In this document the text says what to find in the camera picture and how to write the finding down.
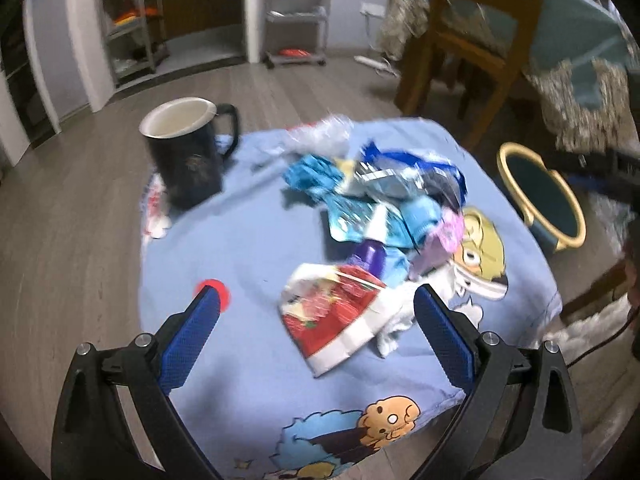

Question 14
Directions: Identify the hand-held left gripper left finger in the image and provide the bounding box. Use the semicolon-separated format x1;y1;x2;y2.
51;287;223;480

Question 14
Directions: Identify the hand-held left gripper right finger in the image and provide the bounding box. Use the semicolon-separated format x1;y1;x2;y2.
412;283;583;480

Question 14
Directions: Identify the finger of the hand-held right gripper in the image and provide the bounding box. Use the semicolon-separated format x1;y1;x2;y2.
545;149;616;193

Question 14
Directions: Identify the teal bin with yellow rim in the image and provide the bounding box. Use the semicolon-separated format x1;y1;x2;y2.
496;142;587;256

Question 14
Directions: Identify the white tissue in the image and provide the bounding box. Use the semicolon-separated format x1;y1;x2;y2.
377;305;417;359

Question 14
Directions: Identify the pink wrapper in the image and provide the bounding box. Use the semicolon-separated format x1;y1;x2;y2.
410;210;466;281

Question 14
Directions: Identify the purple wrapper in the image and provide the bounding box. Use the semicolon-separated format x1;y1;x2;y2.
350;240;388;278

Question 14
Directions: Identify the red and white snack wrapper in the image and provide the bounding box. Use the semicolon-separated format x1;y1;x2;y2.
280;262;416;378

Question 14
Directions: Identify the light blue small wrapper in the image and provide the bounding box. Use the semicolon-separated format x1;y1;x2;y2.
395;197;446;250

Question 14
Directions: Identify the blue foil pouch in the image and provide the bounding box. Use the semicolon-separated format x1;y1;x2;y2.
327;195;396;243

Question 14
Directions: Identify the clear plastic wrapper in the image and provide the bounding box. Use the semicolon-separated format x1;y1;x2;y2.
285;115;353;157

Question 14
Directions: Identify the blue cartoon printed cloth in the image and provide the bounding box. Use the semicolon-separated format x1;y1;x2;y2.
137;117;563;480

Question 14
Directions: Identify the teal fringed tablecloth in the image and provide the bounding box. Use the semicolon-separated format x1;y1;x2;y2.
377;0;640;153

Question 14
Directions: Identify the wooden stool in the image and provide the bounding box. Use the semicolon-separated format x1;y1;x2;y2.
560;260;628;322

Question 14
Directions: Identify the white fluffy rug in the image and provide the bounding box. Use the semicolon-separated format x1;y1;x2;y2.
542;300;640;461

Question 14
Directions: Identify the wooden chair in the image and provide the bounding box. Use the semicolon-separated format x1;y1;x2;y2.
395;0;546;151

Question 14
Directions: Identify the black mug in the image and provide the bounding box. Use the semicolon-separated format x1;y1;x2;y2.
139;97;241;211

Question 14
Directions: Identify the white power strip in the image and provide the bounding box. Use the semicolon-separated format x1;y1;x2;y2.
354;55;401;78

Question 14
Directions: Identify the metal shelf rack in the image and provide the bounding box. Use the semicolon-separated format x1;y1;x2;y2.
97;0;171;86

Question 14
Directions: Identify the grey rolling cart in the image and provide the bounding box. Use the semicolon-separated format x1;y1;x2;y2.
264;0;331;68

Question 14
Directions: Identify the brown wooden cabinet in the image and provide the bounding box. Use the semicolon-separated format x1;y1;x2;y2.
160;0;246;42

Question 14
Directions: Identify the black cable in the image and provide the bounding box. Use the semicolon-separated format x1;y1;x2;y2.
565;305;640;367

